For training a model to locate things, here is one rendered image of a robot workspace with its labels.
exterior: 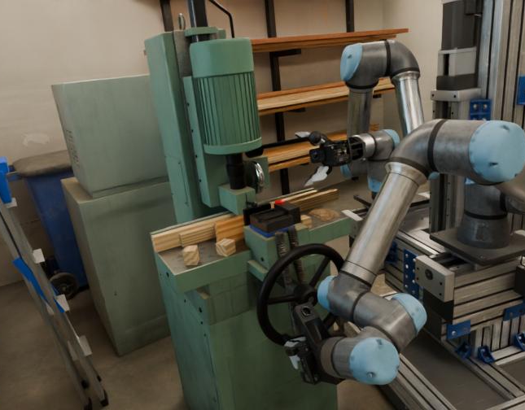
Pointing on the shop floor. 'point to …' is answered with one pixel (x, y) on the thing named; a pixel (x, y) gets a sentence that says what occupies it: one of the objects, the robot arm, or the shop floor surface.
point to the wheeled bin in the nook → (53, 217)
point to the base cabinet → (239, 360)
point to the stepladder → (41, 284)
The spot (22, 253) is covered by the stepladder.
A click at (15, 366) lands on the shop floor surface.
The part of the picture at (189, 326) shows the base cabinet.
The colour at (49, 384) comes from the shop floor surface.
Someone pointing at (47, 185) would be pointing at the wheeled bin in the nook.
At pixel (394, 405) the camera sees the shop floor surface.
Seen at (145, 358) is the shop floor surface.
